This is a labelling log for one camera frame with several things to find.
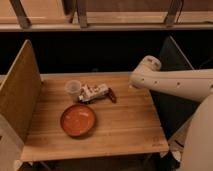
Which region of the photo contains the orange ceramic bowl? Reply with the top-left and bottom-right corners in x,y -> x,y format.
60,104 -> 96,137

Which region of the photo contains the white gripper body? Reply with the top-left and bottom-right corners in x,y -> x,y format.
78,84 -> 109,103

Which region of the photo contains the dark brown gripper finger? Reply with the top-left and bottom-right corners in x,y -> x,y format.
108,88 -> 117,103

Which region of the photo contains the right dark side panel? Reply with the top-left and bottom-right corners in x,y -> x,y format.
151,36 -> 199,140

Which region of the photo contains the left wooden side panel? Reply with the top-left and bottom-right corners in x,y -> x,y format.
0,39 -> 43,171

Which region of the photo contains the wooden shelf rail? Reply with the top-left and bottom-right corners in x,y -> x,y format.
0,0 -> 213,32

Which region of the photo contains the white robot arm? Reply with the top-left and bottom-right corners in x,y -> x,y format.
129,55 -> 213,171

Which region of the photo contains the clear plastic cup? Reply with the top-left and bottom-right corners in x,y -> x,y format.
65,80 -> 82,102

